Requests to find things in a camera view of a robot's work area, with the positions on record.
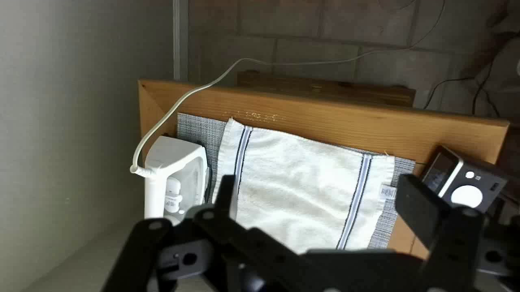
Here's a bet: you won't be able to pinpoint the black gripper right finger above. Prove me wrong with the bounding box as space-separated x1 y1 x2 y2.
396 175 485 292

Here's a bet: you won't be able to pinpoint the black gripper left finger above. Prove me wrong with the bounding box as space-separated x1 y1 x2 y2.
103 175 238 292

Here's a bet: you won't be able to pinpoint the black gadget with white buttons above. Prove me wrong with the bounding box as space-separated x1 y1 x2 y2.
423 146 508 213

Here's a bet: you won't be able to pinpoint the white clothes iron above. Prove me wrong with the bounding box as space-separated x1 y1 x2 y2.
131 137 210 224

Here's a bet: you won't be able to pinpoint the wooden side table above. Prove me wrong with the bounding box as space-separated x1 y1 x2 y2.
141 81 509 252

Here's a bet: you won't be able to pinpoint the white towel with blue stripes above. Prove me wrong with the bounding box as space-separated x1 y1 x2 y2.
212 117 397 257

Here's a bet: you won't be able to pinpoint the grey checkered ironing mat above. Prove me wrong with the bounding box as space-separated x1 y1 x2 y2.
176 112 418 252

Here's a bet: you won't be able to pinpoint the white iron power cord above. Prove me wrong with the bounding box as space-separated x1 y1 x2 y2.
129 47 381 175

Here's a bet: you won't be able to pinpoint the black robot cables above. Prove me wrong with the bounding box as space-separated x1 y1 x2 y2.
422 31 520 119

